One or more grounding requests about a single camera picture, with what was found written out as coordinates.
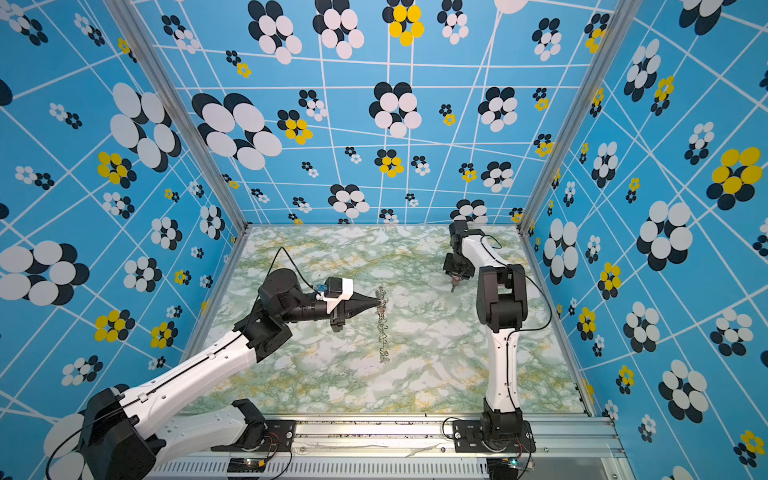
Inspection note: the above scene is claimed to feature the grey metal key ring plate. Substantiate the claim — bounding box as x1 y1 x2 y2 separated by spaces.
375 286 390 364

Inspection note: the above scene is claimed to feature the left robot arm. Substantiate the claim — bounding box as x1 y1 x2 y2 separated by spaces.
75 268 381 479

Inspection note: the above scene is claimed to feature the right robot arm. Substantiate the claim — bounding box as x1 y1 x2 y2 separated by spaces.
443 220 528 451

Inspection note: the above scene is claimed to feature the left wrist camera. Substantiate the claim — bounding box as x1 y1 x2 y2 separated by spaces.
316 277 354 314

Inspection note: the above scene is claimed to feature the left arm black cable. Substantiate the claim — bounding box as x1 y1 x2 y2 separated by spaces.
44 245 322 480

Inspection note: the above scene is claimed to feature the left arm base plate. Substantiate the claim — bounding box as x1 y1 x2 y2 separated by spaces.
211 420 297 453

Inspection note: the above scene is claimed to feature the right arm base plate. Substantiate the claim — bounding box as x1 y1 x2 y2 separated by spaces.
445 419 537 455

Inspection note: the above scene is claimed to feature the aluminium front rail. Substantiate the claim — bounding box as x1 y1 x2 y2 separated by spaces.
176 414 634 479

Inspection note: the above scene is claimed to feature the perforated cable duct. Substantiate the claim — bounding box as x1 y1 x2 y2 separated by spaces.
148 456 490 479

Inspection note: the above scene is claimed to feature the right corner aluminium post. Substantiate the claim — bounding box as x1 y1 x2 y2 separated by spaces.
518 0 643 232

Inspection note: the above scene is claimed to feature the corner aluminium post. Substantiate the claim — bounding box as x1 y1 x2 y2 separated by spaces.
518 0 643 232
105 1 248 235

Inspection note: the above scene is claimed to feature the left corner aluminium post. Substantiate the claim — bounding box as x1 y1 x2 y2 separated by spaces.
105 1 248 235

